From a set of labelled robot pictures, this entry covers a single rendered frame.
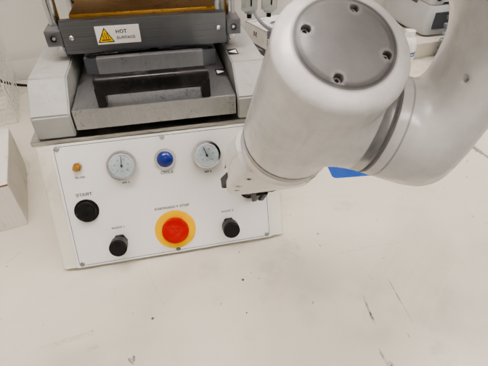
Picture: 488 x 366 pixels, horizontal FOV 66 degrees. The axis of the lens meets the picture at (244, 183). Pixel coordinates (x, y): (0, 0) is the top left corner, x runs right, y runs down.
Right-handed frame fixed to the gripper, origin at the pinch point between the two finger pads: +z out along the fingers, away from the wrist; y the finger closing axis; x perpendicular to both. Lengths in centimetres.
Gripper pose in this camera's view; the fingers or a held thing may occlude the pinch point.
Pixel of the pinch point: (258, 186)
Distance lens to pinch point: 51.2
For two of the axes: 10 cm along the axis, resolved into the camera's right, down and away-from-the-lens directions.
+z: -1.2, 2.7, 9.6
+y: -9.8, 1.2, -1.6
